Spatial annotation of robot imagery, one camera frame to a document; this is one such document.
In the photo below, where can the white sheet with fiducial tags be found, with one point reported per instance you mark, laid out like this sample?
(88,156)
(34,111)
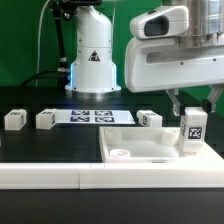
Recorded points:
(113,117)

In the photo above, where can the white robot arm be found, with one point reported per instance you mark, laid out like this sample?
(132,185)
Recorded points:
(179,44)

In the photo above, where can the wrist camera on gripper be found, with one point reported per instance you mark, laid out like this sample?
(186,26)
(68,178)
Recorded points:
(164,21)

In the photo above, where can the white square tabletop part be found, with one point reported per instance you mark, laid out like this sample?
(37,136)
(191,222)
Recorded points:
(146,145)

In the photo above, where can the white L-shaped obstacle fence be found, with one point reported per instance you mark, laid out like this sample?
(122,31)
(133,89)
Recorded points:
(72,160)

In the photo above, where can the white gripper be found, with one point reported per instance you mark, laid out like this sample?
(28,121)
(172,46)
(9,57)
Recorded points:
(160,64)

